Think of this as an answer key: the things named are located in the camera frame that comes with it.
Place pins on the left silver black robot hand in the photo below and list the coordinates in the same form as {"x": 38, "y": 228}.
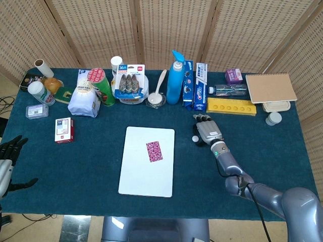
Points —
{"x": 10, "y": 151}

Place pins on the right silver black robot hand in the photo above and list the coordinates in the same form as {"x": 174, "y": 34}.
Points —
{"x": 209, "y": 129}

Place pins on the pink patterned packet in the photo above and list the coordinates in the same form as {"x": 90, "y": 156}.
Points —
{"x": 154, "y": 151}

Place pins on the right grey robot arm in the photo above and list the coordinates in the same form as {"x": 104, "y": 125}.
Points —
{"x": 297, "y": 204}

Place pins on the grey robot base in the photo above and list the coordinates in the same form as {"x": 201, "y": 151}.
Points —
{"x": 156, "y": 229}

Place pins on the white rectangular board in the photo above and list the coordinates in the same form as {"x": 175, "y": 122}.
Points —
{"x": 141, "y": 176}

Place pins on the yellow block with round holes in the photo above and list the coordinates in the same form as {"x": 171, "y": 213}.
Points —
{"x": 230, "y": 107}

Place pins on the Crest toothpaste box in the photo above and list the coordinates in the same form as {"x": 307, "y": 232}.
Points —
{"x": 200, "y": 88}

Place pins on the clear water bottle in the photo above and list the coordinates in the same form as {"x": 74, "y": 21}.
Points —
{"x": 229, "y": 90}

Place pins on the clear plastic box with label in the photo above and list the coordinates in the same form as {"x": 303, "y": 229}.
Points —
{"x": 37, "y": 111}

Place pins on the blue Oreo box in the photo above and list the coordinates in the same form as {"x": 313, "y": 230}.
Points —
{"x": 188, "y": 85}

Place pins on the dark patterned bowl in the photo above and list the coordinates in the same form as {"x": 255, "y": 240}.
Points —
{"x": 162, "y": 100}

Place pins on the blue pump bottle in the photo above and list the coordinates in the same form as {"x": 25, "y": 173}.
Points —
{"x": 174, "y": 85}

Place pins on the red and white box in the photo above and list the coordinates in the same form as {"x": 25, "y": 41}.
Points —
{"x": 63, "y": 129}

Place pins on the purple box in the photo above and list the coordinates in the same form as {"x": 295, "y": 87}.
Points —
{"x": 233, "y": 76}

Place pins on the white rice spoon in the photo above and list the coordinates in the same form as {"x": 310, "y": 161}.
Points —
{"x": 156, "y": 94}

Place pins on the small grey white jar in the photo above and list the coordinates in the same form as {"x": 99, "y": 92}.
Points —
{"x": 273, "y": 119}

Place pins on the white canister with red print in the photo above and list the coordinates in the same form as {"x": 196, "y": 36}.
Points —
{"x": 43, "y": 94}

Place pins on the beige lunch box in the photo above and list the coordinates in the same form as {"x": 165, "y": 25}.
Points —
{"x": 276, "y": 106}

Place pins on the black tin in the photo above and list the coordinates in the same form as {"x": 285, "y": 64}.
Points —
{"x": 26, "y": 80}

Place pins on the brown spiral notebook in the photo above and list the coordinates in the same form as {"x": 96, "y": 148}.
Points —
{"x": 271, "y": 87}

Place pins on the green and yellow sponge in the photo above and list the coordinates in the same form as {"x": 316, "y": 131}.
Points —
{"x": 64, "y": 95}

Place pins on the dark blue table cloth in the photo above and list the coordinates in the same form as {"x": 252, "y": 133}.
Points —
{"x": 88, "y": 164}

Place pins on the orange round object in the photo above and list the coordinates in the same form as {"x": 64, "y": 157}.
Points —
{"x": 53, "y": 84}

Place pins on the clear plastic container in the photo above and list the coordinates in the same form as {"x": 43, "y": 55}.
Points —
{"x": 131, "y": 100}

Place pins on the white paper bag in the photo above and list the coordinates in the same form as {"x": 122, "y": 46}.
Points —
{"x": 82, "y": 100}

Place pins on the cardboard tube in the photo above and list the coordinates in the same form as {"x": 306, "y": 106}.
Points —
{"x": 45, "y": 68}

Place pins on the tape rolls blister pack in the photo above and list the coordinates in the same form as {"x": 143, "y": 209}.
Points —
{"x": 130, "y": 82}

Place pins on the metal table leg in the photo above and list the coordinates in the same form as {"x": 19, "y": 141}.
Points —
{"x": 75, "y": 228}

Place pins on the woven folding screen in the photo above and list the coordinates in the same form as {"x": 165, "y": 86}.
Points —
{"x": 161, "y": 30}

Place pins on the green Pringles can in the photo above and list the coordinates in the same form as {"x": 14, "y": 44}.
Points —
{"x": 104, "y": 88}

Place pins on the white paper cup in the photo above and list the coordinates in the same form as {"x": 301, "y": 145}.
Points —
{"x": 116, "y": 63}

